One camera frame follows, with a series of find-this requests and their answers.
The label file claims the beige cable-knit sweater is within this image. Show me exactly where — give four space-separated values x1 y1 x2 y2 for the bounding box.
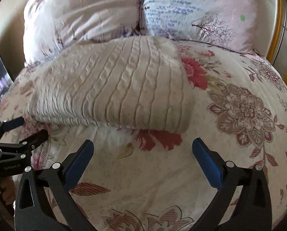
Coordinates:
26 36 194 132

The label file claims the floral bed sheet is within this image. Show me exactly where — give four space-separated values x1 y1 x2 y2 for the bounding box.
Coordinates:
0 41 287 230

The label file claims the pink floral pillow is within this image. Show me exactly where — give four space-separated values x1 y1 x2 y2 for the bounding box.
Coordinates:
23 0 140 67

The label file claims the wooden headboard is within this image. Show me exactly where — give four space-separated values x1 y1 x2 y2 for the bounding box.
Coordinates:
266 0 287 92

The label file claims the blue lavender print pillow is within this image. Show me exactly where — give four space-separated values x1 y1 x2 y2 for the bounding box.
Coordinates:
140 0 258 54

